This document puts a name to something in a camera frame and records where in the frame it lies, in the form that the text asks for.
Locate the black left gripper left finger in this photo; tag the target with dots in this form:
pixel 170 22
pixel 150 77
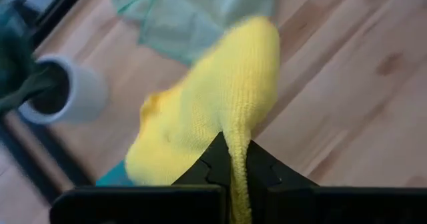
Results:
pixel 200 197

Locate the black aluminium table frame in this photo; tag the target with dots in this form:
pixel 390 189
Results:
pixel 56 14

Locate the yellow microfiber towel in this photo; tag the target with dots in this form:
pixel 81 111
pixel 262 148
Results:
pixel 217 94

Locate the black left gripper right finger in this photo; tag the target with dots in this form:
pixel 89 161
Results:
pixel 283 200

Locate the teal microfiber towel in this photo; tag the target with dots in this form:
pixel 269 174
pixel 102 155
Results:
pixel 113 179

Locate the pale green microfiber towel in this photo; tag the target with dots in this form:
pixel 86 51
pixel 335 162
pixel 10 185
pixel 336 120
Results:
pixel 187 17

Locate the snake plant in white pot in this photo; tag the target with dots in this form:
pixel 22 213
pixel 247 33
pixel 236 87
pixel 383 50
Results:
pixel 83 94

